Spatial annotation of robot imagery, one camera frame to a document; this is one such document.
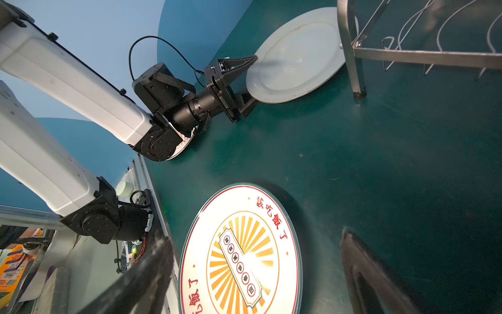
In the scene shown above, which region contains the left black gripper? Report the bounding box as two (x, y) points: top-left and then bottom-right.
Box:
(168, 55), (258, 132)

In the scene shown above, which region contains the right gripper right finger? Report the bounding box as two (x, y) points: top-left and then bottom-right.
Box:
(341, 229), (420, 313)

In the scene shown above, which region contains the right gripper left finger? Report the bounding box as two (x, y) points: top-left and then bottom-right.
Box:
(80, 237), (175, 313)

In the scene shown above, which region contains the grey-green plain plate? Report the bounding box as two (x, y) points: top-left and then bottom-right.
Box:
(246, 7), (346, 104)

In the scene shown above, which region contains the white plate orange sunburst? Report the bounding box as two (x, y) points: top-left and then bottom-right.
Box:
(179, 183), (303, 313)

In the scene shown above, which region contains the chrome two-tier dish rack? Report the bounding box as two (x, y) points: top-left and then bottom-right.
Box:
(337, 1), (501, 99)

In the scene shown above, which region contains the white sunburst plate at left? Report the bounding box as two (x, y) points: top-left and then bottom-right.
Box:
(169, 127), (197, 160)

